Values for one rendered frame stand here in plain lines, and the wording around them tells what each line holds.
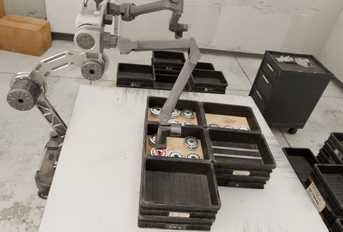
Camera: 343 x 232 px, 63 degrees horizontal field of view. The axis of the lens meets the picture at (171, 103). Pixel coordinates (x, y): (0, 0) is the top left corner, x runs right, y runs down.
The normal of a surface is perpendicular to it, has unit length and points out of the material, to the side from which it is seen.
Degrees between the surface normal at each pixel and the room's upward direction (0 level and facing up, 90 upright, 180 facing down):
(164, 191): 0
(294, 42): 90
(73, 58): 90
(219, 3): 90
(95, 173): 0
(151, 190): 0
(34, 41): 90
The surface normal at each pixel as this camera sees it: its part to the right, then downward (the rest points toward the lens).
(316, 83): 0.11, 0.60
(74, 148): 0.15, -0.80
